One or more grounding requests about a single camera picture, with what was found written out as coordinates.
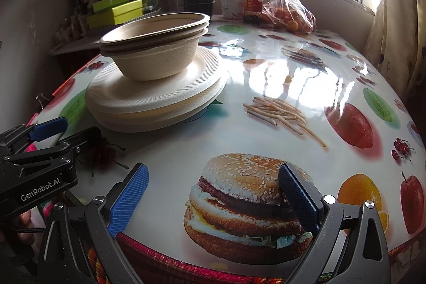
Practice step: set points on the white paper cup container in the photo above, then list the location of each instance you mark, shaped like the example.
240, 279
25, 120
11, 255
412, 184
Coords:
231, 8

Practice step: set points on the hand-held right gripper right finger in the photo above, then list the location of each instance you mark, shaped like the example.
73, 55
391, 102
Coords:
298, 197

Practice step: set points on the cream dotted curtain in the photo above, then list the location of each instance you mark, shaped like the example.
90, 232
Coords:
392, 31

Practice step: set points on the beige paper bowl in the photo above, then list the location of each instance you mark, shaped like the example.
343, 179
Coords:
156, 66
149, 26
159, 41

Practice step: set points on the white paper plate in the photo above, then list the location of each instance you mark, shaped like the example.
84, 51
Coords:
149, 111
109, 87
149, 125

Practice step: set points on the cluster of small bottles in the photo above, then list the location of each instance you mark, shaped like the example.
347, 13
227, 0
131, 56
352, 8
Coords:
75, 21

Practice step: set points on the person's left hand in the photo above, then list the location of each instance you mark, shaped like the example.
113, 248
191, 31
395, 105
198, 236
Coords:
26, 224

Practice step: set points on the lime green box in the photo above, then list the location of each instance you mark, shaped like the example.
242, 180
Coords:
126, 13

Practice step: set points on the metal binder clip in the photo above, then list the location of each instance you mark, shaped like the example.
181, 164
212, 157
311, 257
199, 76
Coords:
43, 101

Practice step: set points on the fruit print tablecloth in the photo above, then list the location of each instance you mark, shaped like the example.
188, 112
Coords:
266, 104

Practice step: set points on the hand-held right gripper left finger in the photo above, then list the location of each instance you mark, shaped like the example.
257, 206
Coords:
129, 197

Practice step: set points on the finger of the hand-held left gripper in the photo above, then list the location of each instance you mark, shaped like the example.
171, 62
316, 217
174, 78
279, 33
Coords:
83, 139
50, 129

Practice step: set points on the red label glass jar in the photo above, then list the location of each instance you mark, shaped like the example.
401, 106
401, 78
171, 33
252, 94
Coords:
253, 4

